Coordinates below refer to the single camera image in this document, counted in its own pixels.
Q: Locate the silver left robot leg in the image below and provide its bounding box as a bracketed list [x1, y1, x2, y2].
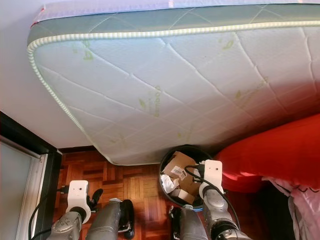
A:
[87, 198, 136, 240]

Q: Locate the silver robot leg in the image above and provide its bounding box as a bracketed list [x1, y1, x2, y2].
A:
[170, 205, 211, 240]
[87, 198, 136, 240]

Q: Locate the white crumpled paper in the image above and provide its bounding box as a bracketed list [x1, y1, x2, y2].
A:
[161, 172, 181, 193]

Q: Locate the frosted glass door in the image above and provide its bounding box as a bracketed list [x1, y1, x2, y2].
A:
[0, 136, 48, 240]

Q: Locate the brown cardboard box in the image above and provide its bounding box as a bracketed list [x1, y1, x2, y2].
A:
[161, 151, 206, 196]

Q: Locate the silver right robot leg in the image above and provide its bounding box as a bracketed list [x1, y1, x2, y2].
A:
[170, 205, 211, 240]

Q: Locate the black waste bin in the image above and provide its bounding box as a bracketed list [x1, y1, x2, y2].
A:
[159, 145, 216, 208]

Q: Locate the white quilted mattress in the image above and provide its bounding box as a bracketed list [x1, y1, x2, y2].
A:
[27, 0, 320, 166]

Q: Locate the red folded futon cushion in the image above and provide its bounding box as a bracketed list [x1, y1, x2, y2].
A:
[214, 120, 320, 193]

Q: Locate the pink cartoon print quilt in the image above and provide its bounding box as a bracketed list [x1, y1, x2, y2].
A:
[262, 175, 320, 240]

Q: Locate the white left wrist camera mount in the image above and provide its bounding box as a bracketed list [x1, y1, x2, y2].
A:
[67, 180, 92, 223]

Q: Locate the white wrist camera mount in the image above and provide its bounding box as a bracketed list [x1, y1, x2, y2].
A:
[200, 160, 223, 198]
[67, 180, 92, 223]

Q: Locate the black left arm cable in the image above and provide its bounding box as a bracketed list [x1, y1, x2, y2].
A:
[28, 186, 71, 240]

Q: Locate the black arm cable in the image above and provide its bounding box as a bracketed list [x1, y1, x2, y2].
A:
[28, 186, 71, 240]
[184, 165, 231, 221]

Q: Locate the black door frame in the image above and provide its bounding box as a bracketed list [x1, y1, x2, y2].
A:
[0, 111, 63, 240]

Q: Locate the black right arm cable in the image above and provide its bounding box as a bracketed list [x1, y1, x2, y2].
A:
[184, 165, 231, 221]

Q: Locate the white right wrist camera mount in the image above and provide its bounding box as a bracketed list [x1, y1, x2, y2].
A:
[200, 160, 223, 198]

